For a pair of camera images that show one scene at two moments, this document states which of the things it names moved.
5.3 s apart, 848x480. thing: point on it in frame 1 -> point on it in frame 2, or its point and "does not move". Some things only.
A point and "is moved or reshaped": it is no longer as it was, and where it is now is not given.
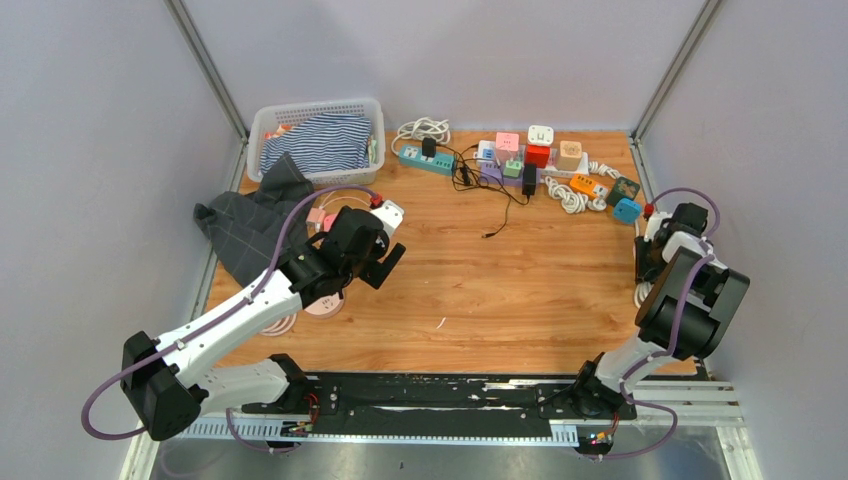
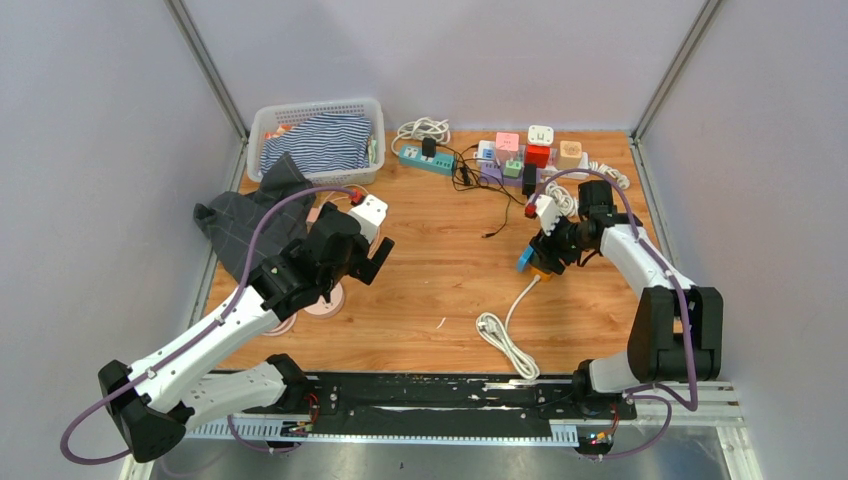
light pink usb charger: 315,218 does not move
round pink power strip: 326,307 does not move
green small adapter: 513,168 does not move
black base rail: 429,405 does not move
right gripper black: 643,272 -> 544,246
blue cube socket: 626,210 is moved or reshaped
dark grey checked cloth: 243,228 does not move
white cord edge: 642,289 is moved or reshaped
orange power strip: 589,187 is moved or reshaped
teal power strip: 412,156 does not move
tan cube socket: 570,155 does not move
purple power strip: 492,173 does not move
